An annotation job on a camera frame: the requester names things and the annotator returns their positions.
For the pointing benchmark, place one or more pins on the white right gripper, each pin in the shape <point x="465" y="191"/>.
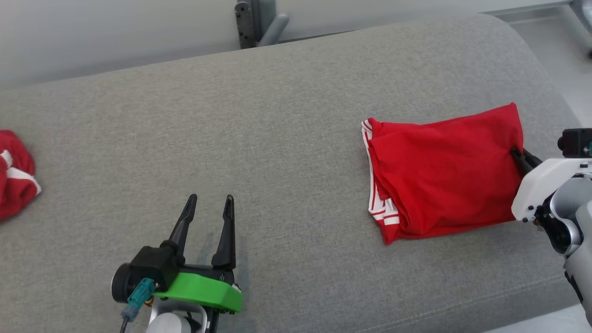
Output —
<point x="541" y="178"/>

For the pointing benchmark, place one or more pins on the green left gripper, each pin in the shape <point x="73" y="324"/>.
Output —
<point x="203" y="289"/>

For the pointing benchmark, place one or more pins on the red bulls jersey shirt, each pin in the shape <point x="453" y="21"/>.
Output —
<point x="444" y="180"/>

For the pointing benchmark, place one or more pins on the red bulls shorts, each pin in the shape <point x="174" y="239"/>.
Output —
<point x="16" y="180"/>

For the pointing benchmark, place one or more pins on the grey fabric sofa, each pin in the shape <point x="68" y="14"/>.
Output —
<point x="277" y="138"/>

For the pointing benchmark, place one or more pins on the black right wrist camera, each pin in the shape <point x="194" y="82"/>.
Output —
<point x="576" y="141"/>

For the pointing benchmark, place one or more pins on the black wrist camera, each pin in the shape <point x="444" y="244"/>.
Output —
<point x="576" y="141"/>
<point x="148" y="266"/>

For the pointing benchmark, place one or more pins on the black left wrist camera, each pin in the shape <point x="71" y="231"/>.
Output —
<point x="148" y="266"/>

